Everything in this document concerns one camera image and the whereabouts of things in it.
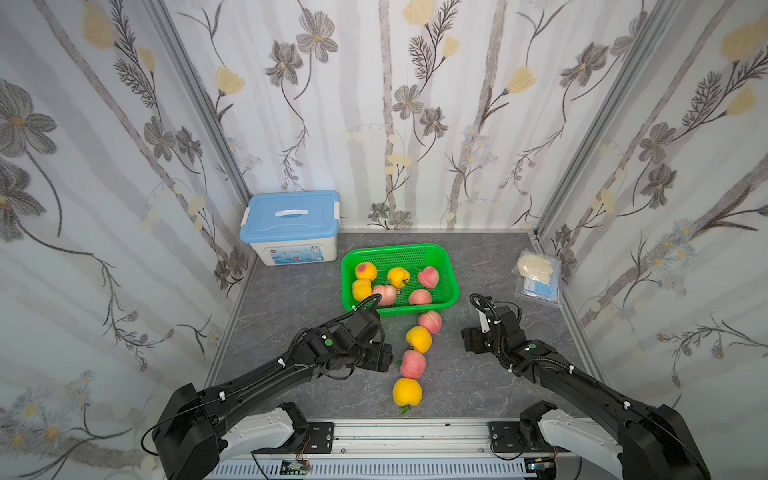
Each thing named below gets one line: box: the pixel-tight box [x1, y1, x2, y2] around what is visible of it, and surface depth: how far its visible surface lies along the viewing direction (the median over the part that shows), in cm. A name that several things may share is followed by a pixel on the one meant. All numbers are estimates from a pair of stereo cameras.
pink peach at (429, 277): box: [418, 266, 439, 289], surface depth 102 cm
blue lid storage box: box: [239, 190, 340, 266], surface depth 104 cm
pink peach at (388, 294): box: [373, 285, 397, 305], surface depth 97 cm
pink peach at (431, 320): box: [418, 310, 443, 334], surface depth 92 cm
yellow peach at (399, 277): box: [388, 267, 411, 288], surface depth 101 cm
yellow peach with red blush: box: [355, 261, 377, 281], surface depth 103 cm
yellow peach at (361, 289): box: [352, 278, 373, 302], surface depth 100 cm
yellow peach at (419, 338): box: [406, 326, 432, 354], surface depth 89 cm
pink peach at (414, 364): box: [400, 350, 427, 379], surface depth 82 cm
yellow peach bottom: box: [393, 378, 423, 406], surface depth 79 cm
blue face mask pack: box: [522, 268, 560, 303], surface depth 106 cm
